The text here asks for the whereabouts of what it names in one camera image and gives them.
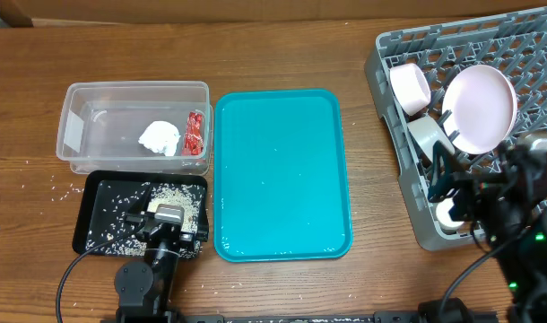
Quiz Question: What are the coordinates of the pink small bowl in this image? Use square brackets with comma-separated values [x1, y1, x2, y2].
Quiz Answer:
[390, 63, 431, 116]

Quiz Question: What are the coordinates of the grey dishwasher rack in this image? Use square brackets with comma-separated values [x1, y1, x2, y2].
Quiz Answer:
[365, 6, 547, 251]

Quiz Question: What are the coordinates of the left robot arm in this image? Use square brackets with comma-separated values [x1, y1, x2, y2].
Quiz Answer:
[114, 186, 209, 323]

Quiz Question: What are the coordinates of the black rectangular tray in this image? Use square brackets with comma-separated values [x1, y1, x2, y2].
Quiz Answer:
[72, 170, 208, 258]

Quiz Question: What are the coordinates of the white cup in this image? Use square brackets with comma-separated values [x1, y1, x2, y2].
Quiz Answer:
[434, 198, 464, 231]

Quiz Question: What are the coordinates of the red foil wrapper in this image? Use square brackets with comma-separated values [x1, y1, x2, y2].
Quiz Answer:
[182, 112, 204, 156]

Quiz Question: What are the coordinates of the cardboard wall panel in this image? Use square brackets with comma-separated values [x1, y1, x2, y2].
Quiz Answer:
[0, 0, 547, 27]

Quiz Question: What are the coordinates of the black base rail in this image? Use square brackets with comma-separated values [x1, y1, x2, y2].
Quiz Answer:
[102, 298, 499, 323]

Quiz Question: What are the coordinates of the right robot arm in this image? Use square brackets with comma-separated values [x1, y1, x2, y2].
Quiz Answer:
[418, 134, 547, 322]

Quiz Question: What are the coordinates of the clear plastic bin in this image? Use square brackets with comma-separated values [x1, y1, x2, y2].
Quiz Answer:
[56, 81, 213, 175]

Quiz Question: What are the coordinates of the grey small bowl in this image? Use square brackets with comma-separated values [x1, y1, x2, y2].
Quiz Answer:
[408, 116, 455, 162]

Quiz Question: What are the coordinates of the teal plastic tray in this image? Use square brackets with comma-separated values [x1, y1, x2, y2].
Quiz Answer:
[213, 89, 353, 263]

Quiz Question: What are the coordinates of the white tissue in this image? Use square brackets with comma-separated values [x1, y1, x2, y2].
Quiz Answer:
[138, 121, 181, 156]

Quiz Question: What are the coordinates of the white round plate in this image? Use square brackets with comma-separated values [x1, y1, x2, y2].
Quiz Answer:
[442, 65, 517, 154]

